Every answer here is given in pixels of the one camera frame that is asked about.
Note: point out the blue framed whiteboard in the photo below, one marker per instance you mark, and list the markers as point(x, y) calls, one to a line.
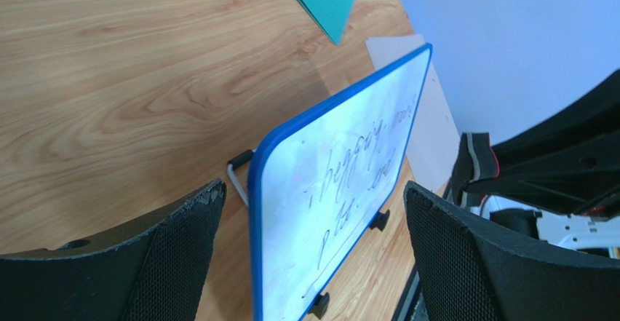
point(317, 182)

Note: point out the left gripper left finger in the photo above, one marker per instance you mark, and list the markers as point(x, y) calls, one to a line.
point(153, 267)

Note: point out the pinkish beige mat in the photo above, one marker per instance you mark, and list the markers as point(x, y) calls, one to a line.
point(434, 140)

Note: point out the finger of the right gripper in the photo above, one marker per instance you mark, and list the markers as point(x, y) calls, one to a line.
point(569, 163)

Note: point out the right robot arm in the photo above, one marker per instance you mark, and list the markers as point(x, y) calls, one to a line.
point(583, 233)

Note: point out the red whiteboard eraser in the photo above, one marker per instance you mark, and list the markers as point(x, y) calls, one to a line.
point(476, 161)

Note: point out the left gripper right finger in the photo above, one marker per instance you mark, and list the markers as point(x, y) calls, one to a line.
point(473, 269)

